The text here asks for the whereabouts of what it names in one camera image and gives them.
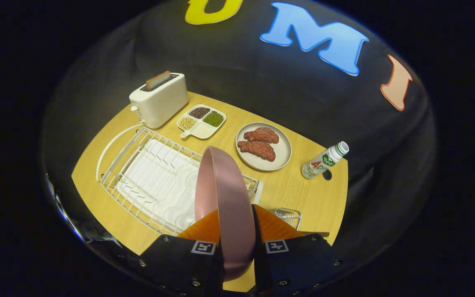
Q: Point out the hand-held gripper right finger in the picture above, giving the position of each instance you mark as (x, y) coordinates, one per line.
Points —
(258, 239)

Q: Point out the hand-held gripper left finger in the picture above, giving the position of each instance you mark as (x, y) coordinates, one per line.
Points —
(179, 264)

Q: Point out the pink plate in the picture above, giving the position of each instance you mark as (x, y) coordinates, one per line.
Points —
(229, 198)

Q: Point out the beige round plate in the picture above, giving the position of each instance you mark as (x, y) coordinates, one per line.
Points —
(281, 154)

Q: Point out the white divided dish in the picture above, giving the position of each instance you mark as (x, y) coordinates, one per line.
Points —
(204, 130)

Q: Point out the brown meat piece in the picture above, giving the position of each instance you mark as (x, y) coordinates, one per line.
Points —
(262, 135)
(258, 150)

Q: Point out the white drink bottle green label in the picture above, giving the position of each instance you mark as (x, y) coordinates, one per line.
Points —
(322, 161)

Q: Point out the green mung beans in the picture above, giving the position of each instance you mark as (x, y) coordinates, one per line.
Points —
(213, 119)

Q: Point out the yellow soybeans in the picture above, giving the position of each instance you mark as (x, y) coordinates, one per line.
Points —
(187, 123)

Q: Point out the dark brown beans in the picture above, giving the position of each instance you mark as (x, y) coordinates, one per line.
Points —
(199, 112)

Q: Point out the white toaster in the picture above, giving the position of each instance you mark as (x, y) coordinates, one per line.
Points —
(161, 103)

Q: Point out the black backdrop cloth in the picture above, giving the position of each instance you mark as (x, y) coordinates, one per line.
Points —
(241, 74)

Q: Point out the brown bread slice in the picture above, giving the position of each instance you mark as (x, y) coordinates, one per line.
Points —
(157, 79)

